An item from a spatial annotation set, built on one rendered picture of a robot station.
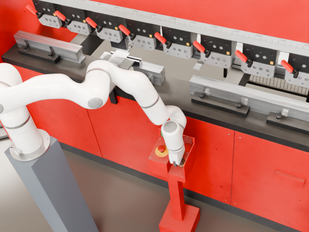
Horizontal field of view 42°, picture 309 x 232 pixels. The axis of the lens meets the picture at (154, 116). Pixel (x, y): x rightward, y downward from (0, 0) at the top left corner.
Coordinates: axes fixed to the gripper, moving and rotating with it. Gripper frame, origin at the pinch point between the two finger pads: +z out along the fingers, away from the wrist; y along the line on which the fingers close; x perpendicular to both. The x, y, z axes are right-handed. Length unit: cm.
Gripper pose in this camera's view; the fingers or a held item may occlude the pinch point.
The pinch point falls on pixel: (180, 161)
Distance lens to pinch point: 206.5
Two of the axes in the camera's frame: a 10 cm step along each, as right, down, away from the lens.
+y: -3.6, 7.9, -5.0
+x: 9.1, 1.9, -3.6
